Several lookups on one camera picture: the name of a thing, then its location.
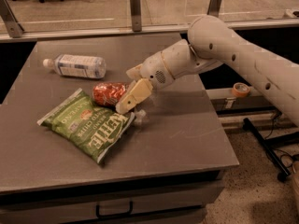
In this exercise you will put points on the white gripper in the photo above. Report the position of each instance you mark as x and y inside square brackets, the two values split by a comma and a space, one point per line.
[153, 68]

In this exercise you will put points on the red coke can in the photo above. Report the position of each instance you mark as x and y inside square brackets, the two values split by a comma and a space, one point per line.
[109, 93]

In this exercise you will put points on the green jalapeno chip bag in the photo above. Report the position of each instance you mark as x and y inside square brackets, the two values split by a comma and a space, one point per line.
[91, 128]

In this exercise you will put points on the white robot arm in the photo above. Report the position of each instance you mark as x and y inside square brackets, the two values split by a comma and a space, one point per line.
[209, 44]

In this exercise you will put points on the clear plastic water bottle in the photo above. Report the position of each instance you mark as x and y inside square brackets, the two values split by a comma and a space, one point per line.
[77, 66]

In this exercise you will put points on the grey cabinet drawer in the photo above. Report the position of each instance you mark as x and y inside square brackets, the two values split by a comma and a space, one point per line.
[178, 204]

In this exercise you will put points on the middle metal bracket post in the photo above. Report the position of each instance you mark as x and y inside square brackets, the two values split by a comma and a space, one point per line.
[135, 10]

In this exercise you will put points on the metal bracket post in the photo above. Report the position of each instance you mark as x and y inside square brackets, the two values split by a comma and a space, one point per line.
[14, 29]
[135, 10]
[214, 7]

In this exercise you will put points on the right metal bracket post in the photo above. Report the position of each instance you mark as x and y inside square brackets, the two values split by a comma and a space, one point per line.
[214, 7]

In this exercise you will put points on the black drawer handle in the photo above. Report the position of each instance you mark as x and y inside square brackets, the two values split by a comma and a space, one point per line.
[110, 210]

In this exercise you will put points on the left metal bracket post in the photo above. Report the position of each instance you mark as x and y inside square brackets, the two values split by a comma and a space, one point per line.
[14, 29]

